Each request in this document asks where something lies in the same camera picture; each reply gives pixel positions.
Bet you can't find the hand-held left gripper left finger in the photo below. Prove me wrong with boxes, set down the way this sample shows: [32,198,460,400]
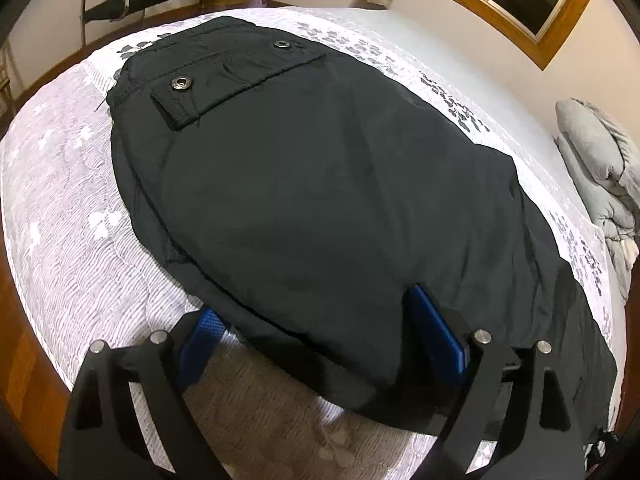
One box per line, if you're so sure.
[57,307,236,480]

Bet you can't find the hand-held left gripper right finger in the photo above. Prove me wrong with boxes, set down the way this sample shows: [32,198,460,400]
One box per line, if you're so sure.
[405,282,586,480]

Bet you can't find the black pants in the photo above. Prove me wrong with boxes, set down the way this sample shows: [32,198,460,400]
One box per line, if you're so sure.
[107,15,618,423]

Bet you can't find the white leaf-patterned bed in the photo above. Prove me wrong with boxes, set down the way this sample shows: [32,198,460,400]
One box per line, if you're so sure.
[0,5,628,480]

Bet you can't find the grey folded quilt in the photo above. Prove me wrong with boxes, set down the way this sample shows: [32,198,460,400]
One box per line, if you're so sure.
[552,97,640,303]

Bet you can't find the black strap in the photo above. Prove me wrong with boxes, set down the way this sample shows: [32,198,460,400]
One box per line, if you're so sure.
[586,426,627,480]

